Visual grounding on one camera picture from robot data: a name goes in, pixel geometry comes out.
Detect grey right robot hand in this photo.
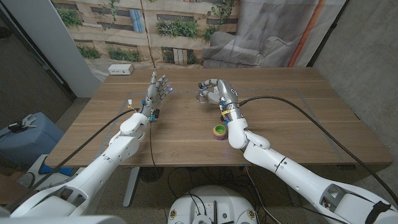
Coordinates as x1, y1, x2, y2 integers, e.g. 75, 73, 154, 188
197, 78, 246, 122

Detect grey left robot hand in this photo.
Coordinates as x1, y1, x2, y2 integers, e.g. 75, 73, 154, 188
141, 70, 174, 118

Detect colourful stacked toy cups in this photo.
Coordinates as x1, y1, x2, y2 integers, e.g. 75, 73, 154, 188
213, 124, 229, 141

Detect black and grey hand tool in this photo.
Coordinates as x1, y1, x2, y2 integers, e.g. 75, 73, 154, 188
7, 114, 39, 133

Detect white power strip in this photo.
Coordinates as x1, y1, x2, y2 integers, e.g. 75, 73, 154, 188
108, 63, 134, 76

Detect printed fabric backdrop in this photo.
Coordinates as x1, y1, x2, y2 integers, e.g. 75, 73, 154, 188
51, 0, 348, 82

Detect black round floor object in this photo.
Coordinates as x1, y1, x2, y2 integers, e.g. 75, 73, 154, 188
139, 167, 165, 183

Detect white table leg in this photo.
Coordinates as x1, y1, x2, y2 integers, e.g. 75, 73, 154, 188
123, 167, 141, 208

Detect white robot torso base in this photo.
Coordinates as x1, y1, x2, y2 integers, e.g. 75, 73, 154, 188
167, 185, 259, 224

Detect blue plastic case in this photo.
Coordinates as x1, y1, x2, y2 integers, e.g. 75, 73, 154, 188
0, 112, 65, 166

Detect white and blue floor device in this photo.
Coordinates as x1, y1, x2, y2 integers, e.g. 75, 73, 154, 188
24, 154, 78, 188

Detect thin black left wrist cable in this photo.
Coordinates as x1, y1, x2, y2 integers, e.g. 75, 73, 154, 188
149, 121, 160, 175

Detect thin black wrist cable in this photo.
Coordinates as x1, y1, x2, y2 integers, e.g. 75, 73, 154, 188
149, 121, 160, 175
290, 201, 345, 224

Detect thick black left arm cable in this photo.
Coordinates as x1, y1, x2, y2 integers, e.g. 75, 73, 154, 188
6, 108, 141, 212

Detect white floor cable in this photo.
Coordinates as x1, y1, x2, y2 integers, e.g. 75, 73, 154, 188
244, 166, 275, 224

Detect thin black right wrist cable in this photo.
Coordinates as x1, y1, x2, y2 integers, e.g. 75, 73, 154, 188
290, 201, 345, 224

